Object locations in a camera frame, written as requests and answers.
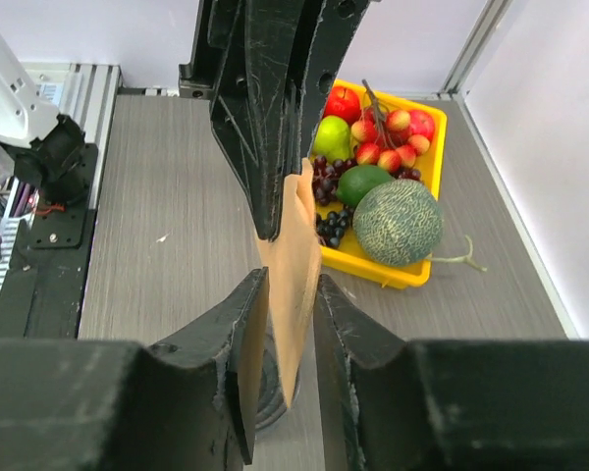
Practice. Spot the black grape bunch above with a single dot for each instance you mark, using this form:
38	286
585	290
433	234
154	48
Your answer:
332	228

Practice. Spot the brown paper coffee filter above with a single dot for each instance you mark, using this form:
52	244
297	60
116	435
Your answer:
293	260

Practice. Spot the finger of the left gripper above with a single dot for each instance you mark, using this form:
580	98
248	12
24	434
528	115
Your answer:
333	27

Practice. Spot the green netted melon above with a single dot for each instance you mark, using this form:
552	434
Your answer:
400	223

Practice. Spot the red cherry bunch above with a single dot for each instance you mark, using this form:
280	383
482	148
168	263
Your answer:
383	138

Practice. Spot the red apple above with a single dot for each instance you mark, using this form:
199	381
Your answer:
422	123
343	103

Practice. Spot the green pear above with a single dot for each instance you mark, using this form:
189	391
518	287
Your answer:
332	139

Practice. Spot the dark red grape bunch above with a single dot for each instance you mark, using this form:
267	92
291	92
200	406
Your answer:
326	176

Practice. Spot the aluminium frame rail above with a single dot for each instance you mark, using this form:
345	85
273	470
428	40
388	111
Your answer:
88	94

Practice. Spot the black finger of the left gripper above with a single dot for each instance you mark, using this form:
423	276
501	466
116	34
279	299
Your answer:
253	107

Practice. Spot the yellow plastic fruit tray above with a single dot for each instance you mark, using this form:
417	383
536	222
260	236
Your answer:
349	257

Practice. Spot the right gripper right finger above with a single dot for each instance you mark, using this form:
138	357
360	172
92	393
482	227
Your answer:
393	404

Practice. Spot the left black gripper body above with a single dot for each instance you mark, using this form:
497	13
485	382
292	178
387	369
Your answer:
217	62

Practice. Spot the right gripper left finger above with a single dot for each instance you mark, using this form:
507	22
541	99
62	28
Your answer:
188	402

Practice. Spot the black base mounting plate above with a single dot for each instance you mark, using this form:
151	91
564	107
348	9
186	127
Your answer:
42	294

